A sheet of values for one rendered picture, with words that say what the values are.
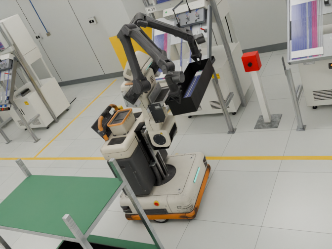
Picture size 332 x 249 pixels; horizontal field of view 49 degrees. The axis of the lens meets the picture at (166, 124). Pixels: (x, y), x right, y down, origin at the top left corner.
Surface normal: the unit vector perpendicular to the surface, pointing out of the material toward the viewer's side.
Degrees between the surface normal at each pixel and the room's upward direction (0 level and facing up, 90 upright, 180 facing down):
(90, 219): 0
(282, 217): 0
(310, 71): 90
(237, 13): 90
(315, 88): 90
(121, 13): 90
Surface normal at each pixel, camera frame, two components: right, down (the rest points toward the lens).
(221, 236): -0.36, -0.81
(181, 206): -0.29, 0.57
